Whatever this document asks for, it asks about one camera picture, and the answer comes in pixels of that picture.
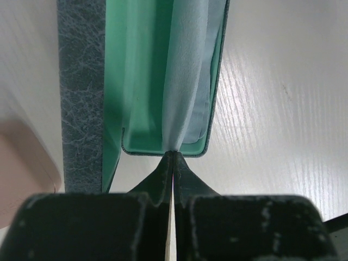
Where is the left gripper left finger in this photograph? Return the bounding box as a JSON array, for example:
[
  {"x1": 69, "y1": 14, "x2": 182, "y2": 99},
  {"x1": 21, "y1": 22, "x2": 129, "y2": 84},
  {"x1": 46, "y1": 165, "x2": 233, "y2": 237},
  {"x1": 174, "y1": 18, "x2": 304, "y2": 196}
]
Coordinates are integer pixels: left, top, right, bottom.
[{"x1": 9, "y1": 152, "x2": 173, "y2": 260}]

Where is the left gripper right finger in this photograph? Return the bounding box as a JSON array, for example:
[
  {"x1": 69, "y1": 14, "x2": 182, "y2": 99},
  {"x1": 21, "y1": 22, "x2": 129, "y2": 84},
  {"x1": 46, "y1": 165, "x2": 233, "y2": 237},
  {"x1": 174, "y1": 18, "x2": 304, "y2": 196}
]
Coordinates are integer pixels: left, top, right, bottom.
[{"x1": 173, "y1": 152, "x2": 339, "y2": 260}]

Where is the pink glasses case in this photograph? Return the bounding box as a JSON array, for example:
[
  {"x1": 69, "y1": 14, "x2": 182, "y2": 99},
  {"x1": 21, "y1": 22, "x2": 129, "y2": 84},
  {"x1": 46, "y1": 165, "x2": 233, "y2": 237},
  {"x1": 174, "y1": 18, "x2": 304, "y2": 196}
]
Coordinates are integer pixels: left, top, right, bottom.
[{"x1": 1, "y1": 119, "x2": 61, "y2": 228}]

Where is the blue glasses case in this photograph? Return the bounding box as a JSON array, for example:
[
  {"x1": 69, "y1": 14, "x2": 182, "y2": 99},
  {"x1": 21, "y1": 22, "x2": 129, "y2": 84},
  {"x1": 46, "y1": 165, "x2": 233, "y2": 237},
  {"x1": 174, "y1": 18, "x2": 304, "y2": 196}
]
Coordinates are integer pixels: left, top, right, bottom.
[{"x1": 56, "y1": 0, "x2": 231, "y2": 194}]

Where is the light blue cleaning cloth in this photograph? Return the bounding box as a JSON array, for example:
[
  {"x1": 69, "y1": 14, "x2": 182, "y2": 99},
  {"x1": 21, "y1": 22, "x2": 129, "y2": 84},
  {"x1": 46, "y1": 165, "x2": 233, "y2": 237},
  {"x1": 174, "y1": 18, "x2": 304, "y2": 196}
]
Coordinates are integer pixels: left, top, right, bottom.
[{"x1": 122, "y1": 1, "x2": 229, "y2": 157}]

